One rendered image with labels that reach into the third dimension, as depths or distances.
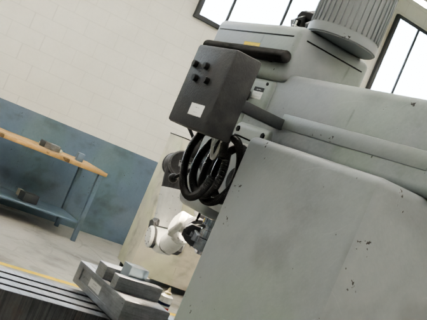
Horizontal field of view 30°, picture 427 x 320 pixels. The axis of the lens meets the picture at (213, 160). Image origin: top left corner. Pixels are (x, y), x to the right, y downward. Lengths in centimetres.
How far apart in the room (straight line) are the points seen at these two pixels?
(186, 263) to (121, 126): 247
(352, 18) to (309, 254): 75
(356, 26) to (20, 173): 819
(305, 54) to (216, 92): 38
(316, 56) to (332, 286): 81
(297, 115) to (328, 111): 12
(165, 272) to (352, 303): 709
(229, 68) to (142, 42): 850
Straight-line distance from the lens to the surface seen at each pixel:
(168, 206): 284
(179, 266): 866
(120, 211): 1060
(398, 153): 172
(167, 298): 239
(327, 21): 215
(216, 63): 193
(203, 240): 237
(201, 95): 193
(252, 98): 222
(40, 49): 992
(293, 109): 206
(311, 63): 217
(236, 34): 242
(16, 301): 212
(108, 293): 228
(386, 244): 160
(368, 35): 215
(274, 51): 214
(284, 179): 178
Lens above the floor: 145
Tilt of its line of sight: level
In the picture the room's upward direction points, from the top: 23 degrees clockwise
